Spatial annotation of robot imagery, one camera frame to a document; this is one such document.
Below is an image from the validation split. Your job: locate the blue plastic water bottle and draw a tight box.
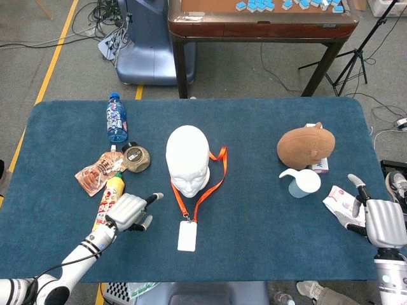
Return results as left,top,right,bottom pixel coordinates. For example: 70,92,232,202
106,91,128,144

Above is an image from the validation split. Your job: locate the yellow squeeze sauce bottle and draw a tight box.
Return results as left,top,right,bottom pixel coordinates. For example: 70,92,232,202
91,170,125,232

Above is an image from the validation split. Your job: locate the pink wet wipes pack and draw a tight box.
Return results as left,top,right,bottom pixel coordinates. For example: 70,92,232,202
322,185,366,228

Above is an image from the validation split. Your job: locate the black crate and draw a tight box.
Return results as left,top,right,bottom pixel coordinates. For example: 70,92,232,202
380,159,407,179

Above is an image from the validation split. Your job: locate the thin black cable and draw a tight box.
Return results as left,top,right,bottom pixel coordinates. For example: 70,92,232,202
260,43,303,95

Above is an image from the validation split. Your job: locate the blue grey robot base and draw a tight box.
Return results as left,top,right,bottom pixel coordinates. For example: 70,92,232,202
149,281,270,305

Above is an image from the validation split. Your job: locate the brown spout pouch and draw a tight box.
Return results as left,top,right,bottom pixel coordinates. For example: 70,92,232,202
74,144,125,198

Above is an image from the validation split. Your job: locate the brown mahjong table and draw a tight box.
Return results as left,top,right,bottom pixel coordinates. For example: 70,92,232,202
167,0,360,98

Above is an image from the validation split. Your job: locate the green printed plastic bag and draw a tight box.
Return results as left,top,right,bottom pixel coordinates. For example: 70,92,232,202
127,281,160,299

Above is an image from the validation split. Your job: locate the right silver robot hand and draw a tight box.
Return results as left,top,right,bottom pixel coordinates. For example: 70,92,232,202
338,173,407,249

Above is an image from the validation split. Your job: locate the orange lanyard with white badge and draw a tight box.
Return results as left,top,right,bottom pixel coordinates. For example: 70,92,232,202
170,146,228,252

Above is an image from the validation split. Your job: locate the white power strip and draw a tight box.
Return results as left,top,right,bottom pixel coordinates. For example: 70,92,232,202
97,30,128,61

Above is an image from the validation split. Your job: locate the white storage box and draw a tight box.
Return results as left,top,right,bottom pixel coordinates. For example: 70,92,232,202
368,0,407,18

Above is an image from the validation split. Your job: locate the clear plastic bottle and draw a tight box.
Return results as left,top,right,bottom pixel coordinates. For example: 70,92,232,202
273,290,296,305

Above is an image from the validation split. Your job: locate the white cardboard box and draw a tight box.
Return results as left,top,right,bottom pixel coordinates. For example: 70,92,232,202
304,123,331,175

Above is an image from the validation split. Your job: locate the blue felt table cloth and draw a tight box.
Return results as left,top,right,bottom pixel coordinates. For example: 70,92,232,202
0,97,390,284

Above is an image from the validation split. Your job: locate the wooden leg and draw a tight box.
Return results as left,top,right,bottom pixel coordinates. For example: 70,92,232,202
34,0,54,20

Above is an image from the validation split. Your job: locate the white light blue cup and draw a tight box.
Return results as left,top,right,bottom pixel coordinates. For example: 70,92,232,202
279,168,322,199

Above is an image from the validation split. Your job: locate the black cable bundle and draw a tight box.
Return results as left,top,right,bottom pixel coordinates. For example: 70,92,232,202
71,0,131,39

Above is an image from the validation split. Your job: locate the grey white sneaker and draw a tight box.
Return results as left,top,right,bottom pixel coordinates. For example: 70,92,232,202
385,170,407,207

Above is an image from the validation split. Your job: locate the beige sneaker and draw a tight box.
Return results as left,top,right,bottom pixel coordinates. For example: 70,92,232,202
296,280,326,300

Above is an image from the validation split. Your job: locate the brown plush toy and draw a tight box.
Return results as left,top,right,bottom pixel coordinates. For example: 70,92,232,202
276,121,336,170

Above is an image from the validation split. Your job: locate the glass spice jar black lid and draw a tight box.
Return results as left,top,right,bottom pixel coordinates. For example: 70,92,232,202
121,141,151,174

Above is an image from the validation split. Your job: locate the beige trouser leg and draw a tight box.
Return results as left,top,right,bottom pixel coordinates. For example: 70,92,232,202
316,284,354,305

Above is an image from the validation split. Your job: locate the long black floor cable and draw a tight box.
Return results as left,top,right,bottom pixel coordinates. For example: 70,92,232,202
0,31,106,49

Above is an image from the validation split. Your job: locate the black tripod stand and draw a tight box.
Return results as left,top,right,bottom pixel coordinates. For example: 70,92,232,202
298,0,407,97

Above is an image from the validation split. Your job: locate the white foam mannequin head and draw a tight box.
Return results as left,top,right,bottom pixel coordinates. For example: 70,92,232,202
165,125,211,199

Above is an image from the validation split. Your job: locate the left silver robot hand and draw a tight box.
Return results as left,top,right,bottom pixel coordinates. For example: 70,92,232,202
104,192,165,233

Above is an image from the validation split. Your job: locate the white floor cable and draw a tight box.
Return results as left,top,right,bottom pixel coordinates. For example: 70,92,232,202
371,128,401,153

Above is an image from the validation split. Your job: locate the blue grey machine base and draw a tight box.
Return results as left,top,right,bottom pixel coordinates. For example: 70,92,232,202
114,0,197,86

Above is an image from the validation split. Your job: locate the black white checkerboard card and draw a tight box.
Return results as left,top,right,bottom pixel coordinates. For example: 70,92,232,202
103,281,133,303

